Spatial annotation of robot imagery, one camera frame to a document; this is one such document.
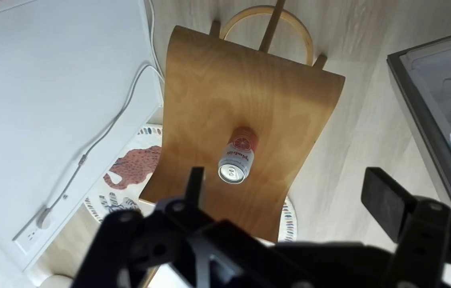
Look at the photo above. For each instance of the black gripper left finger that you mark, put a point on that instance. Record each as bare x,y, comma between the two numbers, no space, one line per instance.
195,185

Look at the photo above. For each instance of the white wall outlet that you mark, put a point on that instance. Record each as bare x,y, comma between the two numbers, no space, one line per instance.
30,237

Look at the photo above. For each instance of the refrigerator door with clear bins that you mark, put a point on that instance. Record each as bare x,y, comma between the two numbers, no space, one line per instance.
422,89

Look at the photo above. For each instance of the round patterned plate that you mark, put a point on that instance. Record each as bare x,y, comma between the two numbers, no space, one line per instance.
129,165

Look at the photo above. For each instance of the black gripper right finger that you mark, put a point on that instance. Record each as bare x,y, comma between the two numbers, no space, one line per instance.
390,208

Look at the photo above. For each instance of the red white soda can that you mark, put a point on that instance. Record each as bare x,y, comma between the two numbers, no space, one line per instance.
235,160

